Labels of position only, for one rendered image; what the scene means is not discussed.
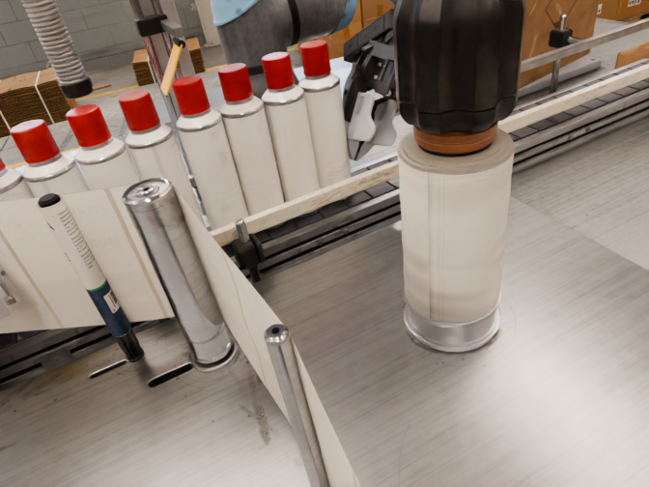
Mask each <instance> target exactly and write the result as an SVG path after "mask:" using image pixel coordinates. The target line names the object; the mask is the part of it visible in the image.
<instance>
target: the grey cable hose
mask: <svg viewBox="0 0 649 487"><path fill-rule="evenodd" d="M53 1H55V0H21V2H24V4H23V7H25V8H27V9H26V10H25V11H26V12H27V13H29V14H28V16H29V17H31V18H30V21H31V22H33V24H32V25H33V26H34V27H36V28H35V31H36V32H38V33H37V36H39V40H40V41H42V42H41V44H42V45H44V47H43V49H44V50H46V52H45V54H47V58H48V59H50V60H49V63H51V67H52V68H54V69H53V70H54V71H55V72H56V73H55V74H56V76H58V77H57V78H58V80H60V81H59V83H60V84H59V87H60V89H61V91H62V94H64V95H65V96H66V98H67V99H78V98H82V97H85V96H88V95H90V94H91V93H92V92H93V91H94V89H93V83H92V80H91V78H90V77H89V76H87V74H85V73H86V72H85V71H84V67H83V66H82V63H81V62H79V61H80V58H79V57H78V53H75V52H76V49H75V46H74V44H72V40H71V36H68V34H69V31H66V30H67V27H66V26H64V25H65V22H64V21H62V20H63V18H62V17H60V15H61V13H58V11H59V9H58V8H56V6H57V4H56V3H54V2H53Z"/></svg>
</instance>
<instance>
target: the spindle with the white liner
mask: <svg viewBox="0 0 649 487"><path fill-rule="evenodd" d="M525 19H526V2H525V0H398V2H397V5H396V8H395V11H394V15H393V43H394V62H395V81H396V100H397V108H398V111H399V113H400V115H401V117H402V118H403V120H404V121H405V122H406V123H407V124H409V125H413V131H412V132H411V133H409V134H408V135H406V136H405V137H404V138H403V139H402V140H401V142H400V144H399V146H398V150H397V152H398V161H399V175H400V202H401V214H402V243H403V251H404V279H405V286H404V298H405V302H406V305H405V309H404V320H405V324H406V326H407V329H408V330H409V332H410V333H411V335H412V336H413V337H414V338H416V339H417V340H418V341H420V342H421V343H423V344H424V345H427V346H429V347H431V348H434V349H437V350H441V351H446V352H464V351H469V350H473V349H476V348H478V347H481V346H483V345H484V344H486V343H487V342H489V341H490V340H491V339H492V338H493V337H494V336H495V334H496V332H497V330H498V327H499V320H500V316H499V311H498V307H499V305H500V300H501V291H500V283H501V278H502V265H503V253H504V247H505V241H506V230H507V215H508V208H509V201H510V193H511V175H512V166H513V159H514V153H515V144H514V142H513V139H512V138H511V136H510V135H509V134H508V133H506V132H505V131H503V130H501V129H498V128H497V127H498V121H501V120H504V119H506V118H507V117H508V116H509V115H510V114H511V113H512V111H513V110H514V108H515V106H516V104H517V100H518V95H519V86H520V76H521V66H522V48H523V38H524V28H525Z"/></svg>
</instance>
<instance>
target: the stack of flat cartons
mask: <svg viewBox="0 0 649 487"><path fill-rule="evenodd" d="M53 69H54V68H48V69H46V70H43V71H39V72H27V73H24V74H20V75H16V76H13V77H9V78H6V79H3V80H0V138H1V137H5V136H9V135H11V134H10V130H11V129H12V128H13V127H15V126H17V125H19V124H21V123H24V122H27V121H32V120H44V121H45V122H46V124H47V125H52V124H56V123H60V122H64V121H67V117H66V115H67V113H68V112H69V111H70V110H72V109H74V108H75V99H67V98H66V96H65V95H64V94H62V91H61V89H60V87H59V84H60V83H59V81H60V80H58V78H57V77H58V76H56V74H55V73H56V72H55V71H54V70H53Z"/></svg>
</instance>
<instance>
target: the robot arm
mask: <svg viewBox="0 0 649 487"><path fill-rule="evenodd" d="M211 6H212V14H213V23H214V25H215V26H216V29H217V33H218V36H219V39H220V42H221V46H222V49H223V53H224V57H225V60H226V64H227V65H230V64H237V63H241V64H245V65H246V66H247V70H248V74H249V79H250V83H251V87H252V90H253V96H255V97H257V98H258V99H260V100H261V99H262V96H263V94H264V93H265V91H266V90H267V89H268V88H267V85H266V79H265V74H264V70H263V65H262V58H263V57H264V56H266V55H268V54H271V53H275V52H287V53H288V50H287V47H289V46H292V45H295V44H299V43H304V42H307V41H311V40H314V39H317V38H319V37H323V36H330V35H332V34H334V33H335V32H338V31H340V30H343V29H345V28H346V27H347V26H348V25H349V24H350V23H351V21H352V20H353V17H354V14H355V11H356V6H357V0H211ZM394 11H395V10H394V9H391V10H389V11H388V12H387V13H385V14H383V15H382V16H381V17H379V18H378V19H377V20H375V21H374V22H372V23H371V24H370V25H368V26H367V27H366V28H364V29H363V30H361V31H360V32H359V33H357V34H356V35H355V36H353V37H352V38H350V39H349V40H348V41H346V42H345V43H344V61H346V62H349V63H352V69H351V72H350V74H349V75H348V78H347V80H346V83H345V86H344V90H343V110H344V118H345V127H346V135H347V142H348V151H349V157H350V159H351V160H355V161H359V160H360V159H361V158H363V157H364V156H365V155H366V154H367V153H368V152H369V151H370V150H371V149H372V147H373V146H374V145H380V146H391V145H393V144H394V143H395V141H396V138H397V130H396V129H395V127H394V125H393V119H394V116H395V114H396V113H397V112H398V108H397V100H396V81H395V62H394V43H393V15H394ZM372 89H374V90H375V93H378V94H380V95H382V96H383V98H380V99H378V100H375V98H374V95H373V94H372V93H367V91H371V90H372Z"/></svg>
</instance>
